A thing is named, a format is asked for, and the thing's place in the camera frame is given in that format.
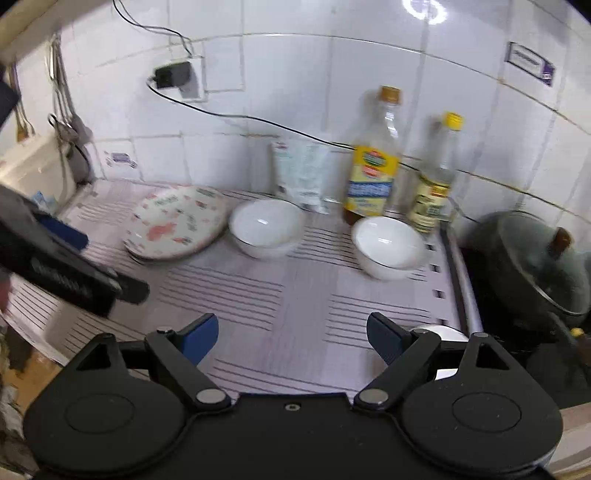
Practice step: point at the blue fried egg plate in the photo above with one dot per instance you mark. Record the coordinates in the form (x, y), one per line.
(141, 260)

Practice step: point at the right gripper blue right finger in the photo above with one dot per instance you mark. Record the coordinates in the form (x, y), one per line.
(387, 338)

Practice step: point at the person's left hand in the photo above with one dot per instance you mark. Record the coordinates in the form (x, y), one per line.
(5, 289)

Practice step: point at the blue wall sticker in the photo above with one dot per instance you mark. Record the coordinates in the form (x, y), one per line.
(530, 62)

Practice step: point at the cooking wine bottle yellow label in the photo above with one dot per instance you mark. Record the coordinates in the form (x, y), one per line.
(376, 157)

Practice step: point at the white bowl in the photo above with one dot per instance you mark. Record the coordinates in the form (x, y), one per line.
(388, 249)
(446, 333)
(267, 229)

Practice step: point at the hanging metal ladle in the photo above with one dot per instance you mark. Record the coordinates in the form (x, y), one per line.
(67, 125)

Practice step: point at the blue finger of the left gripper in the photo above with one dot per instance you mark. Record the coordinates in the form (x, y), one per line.
(70, 236)

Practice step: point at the pink rabbit pattern plate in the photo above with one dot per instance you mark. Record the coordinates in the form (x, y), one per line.
(175, 222)

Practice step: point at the black power adapter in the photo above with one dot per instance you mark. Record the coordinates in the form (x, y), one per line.
(173, 75)

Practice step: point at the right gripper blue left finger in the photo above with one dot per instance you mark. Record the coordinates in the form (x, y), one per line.
(198, 338)

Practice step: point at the white rice cooker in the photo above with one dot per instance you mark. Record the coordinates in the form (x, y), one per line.
(38, 169)

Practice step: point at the black gas stove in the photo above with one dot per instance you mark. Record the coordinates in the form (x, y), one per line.
(523, 333)

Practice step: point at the small wall label sticker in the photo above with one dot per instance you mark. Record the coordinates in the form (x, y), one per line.
(113, 159)

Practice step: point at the striped table mat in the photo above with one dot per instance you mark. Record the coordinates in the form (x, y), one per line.
(294, 325)

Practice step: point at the black wok with lid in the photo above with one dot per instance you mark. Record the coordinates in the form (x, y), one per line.
(524, 269)

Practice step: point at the white salt bag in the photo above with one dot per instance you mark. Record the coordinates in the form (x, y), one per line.
(299, 173)

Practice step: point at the white vinegar bottle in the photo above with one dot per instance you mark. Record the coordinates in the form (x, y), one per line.
(437, 175)

